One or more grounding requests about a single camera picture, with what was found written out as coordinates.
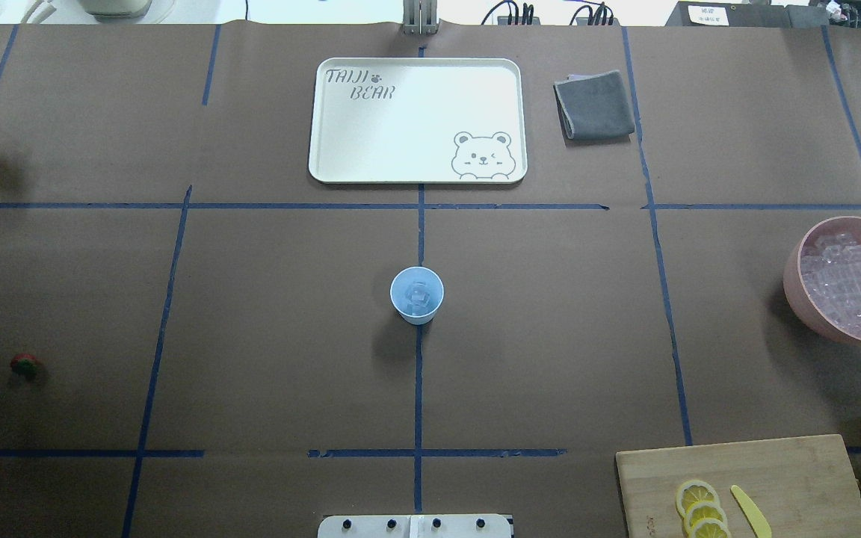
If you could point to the red strawberry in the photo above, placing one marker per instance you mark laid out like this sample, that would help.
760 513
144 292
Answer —
25 364

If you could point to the light blue plastic cup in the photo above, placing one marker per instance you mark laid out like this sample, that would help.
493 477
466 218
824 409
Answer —
416 294

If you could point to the pink bowl of ice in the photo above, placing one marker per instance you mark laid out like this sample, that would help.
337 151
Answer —
822 279

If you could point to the cream bear tray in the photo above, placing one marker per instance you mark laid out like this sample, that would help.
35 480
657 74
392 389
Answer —
454 121

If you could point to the grey folded cloth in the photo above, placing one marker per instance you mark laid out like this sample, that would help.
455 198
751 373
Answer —
594 107

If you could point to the lemon slices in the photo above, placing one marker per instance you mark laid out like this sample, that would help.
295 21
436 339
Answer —
700 510

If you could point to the yellow plastic knife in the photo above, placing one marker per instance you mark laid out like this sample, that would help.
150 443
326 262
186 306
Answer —
752 513

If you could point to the wooden cutting board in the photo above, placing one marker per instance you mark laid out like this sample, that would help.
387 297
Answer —
804 486

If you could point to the aluminium frame post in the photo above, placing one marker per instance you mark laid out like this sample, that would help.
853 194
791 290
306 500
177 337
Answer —
420 17

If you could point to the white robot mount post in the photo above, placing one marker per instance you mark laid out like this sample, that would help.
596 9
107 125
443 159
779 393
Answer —
417 525

